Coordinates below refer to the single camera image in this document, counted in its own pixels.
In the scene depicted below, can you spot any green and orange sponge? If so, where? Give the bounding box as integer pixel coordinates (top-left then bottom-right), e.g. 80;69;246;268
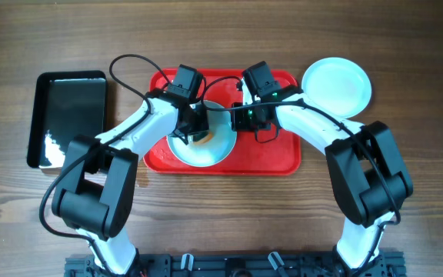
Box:
192;131;213;145

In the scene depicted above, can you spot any light blue plate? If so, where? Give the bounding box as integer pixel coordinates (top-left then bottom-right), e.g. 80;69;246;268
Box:
167;100;237;167
241;79;253;105
301;57;372;118

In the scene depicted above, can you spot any light blue top plate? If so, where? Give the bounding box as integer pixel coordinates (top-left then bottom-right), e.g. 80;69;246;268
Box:
241;79;253;105

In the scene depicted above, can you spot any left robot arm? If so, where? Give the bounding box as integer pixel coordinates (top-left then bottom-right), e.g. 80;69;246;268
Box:
41;65;208;276

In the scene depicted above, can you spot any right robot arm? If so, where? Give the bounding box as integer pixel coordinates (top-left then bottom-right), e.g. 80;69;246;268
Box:
233;62;413;276

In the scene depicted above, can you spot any red plastic tray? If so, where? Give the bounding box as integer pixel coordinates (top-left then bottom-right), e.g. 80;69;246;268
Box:
143;68;301;175

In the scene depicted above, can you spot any black rectangular water tray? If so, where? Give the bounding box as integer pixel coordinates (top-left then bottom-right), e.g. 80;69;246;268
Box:
26;70;108;169

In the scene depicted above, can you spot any right black cable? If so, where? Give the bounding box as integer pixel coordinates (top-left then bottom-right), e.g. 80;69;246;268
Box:
200;75;402;270

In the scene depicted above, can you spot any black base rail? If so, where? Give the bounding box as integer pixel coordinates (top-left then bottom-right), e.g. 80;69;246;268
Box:
64;251;407;277

